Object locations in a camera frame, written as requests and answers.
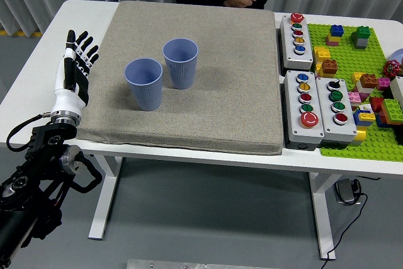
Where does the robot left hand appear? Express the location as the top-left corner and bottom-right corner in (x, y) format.
(50, 29), (100, 114)

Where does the blue ribbed plastic cup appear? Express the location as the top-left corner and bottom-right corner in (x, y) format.
(162, 38), (199, 90)
(123, 57), (164, 112)

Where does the grey five-button control box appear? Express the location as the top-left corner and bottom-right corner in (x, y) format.
(279, 13), (315, 70)
(283, 69), (326, 151)

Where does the yellow black floor tape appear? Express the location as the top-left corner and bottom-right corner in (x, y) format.
(0, 28), (42, 39)

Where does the blue yellow pink brick stack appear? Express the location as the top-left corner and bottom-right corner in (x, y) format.
(325, 24), (344, 47)

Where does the white table leg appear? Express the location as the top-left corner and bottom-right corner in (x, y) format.
(88, 154), (123, 240)
(307, 171), (342, 261)

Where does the orange toy brick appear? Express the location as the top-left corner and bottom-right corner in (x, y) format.
(321, 59), (339, 77)

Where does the grey-brown cushion mat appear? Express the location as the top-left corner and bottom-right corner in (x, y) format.
(75, 0), (284, 156)

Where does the green studded baseplate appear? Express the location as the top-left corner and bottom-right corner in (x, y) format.
(307, 22), (403, 163)

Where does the green grey brick stack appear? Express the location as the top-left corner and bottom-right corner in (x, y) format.
(351, 25), (372, 50)

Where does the grey four-button control box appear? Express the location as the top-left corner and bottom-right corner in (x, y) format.
(315, 76), (358, 149)

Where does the orange white yellow brick stack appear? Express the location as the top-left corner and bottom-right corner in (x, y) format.
(351, 71), (380, 94)

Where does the red valve wheel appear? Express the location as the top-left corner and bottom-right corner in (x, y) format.
(382, 59), (401, 79)

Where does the small pink toy brick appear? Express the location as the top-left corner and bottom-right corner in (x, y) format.
(376, 77), (392, 91)

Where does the pale purple bowl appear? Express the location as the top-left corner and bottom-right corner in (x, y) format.
(387, 48), (403, 68)

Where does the red toy brick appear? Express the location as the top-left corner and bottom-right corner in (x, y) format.
(368, 96), (385, 113)

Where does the white box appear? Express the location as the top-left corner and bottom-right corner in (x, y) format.
(389, 76), (403, 110)

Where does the yellow grey brick stack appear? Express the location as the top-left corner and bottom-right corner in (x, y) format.
(347, 127), (367, 147)

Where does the large green toy brick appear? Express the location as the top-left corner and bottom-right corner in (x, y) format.
(380, 98), (403, 125)

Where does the grey power adapter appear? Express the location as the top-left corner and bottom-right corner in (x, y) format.
(334, 178), (361, 205)

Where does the black power cable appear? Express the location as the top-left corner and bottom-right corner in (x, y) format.
(324, 192), (368, 261)

